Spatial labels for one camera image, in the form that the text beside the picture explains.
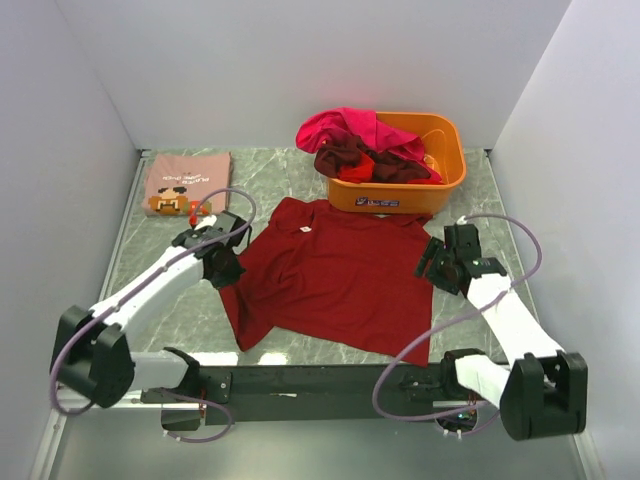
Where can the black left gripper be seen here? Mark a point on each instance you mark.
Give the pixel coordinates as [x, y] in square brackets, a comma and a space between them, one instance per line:
[231, 277]

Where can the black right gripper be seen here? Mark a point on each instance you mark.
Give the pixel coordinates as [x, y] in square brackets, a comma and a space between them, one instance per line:
[433, 251]

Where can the dark red t-shirt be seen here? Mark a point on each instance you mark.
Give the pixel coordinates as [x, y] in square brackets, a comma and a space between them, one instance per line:
[339, 276]

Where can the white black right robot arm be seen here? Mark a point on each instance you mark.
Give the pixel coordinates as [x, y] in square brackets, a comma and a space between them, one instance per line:
[541, 391]

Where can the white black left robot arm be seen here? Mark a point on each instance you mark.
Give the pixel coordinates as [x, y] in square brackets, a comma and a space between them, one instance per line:
[92, 352]

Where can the dark maroon crumpled shirt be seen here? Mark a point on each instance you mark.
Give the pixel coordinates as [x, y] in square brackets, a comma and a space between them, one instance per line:
[389, 168]

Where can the folded pink printed t-shirt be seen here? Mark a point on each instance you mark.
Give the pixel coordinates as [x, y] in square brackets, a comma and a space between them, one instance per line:
[175, 184]

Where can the bright red crumpled shirt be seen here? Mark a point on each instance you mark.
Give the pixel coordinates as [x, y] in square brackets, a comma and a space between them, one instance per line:
[361, 172]

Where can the orange plastic laundry basket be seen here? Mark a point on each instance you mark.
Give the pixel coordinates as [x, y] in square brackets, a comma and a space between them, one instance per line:
[443, 154]

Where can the black base crossbar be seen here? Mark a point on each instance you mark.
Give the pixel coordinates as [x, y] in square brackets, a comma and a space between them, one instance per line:
[333, 392]

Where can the magenta pink crumpled shirt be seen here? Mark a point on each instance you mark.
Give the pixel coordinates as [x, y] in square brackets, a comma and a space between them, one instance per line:
[341, 123]

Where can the aluminium frame rail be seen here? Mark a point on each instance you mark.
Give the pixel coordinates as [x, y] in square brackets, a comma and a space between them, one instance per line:
[51, 438]

